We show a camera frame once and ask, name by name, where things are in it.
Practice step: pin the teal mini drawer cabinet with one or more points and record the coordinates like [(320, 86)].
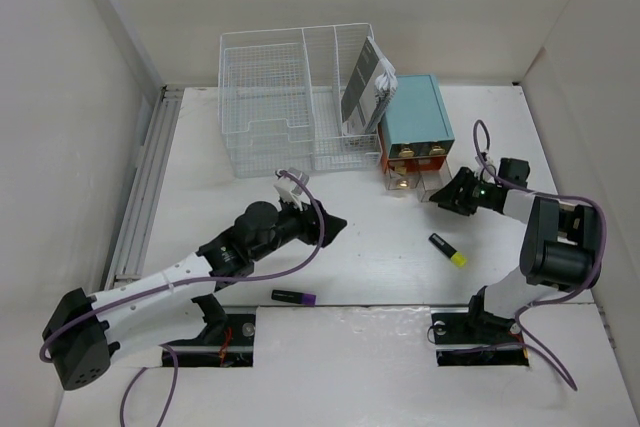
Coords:
[(415, 132)]

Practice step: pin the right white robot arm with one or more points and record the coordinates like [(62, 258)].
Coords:
[(562, 247)]

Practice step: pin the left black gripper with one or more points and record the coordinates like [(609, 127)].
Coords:
[(309, 220)]

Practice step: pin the grey setup guide booklet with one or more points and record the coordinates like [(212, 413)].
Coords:
[(370, 89)]

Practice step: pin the aluminium rail frame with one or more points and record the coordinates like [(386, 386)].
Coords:
[(131, 236)]

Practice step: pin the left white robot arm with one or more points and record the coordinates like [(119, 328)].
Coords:
[(87, 333)]

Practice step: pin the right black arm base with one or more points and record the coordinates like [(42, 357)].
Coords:
[(472, 337)]

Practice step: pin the white wire desk organizer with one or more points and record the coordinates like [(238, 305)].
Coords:
[(279, 100)]

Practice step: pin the yellow cap black highlighter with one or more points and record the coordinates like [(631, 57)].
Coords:
[(454, 255)]

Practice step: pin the purple cap black marker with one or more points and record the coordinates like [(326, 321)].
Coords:
[(295, 298)]

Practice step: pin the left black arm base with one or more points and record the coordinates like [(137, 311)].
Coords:
[(226, 339)]

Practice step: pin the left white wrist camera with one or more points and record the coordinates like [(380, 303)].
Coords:
[(289, 186)]

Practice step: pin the clear drawer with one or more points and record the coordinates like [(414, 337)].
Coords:
[(432, 181), (400, 178)]

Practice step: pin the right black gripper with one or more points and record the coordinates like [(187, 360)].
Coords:
[(449, 197)]

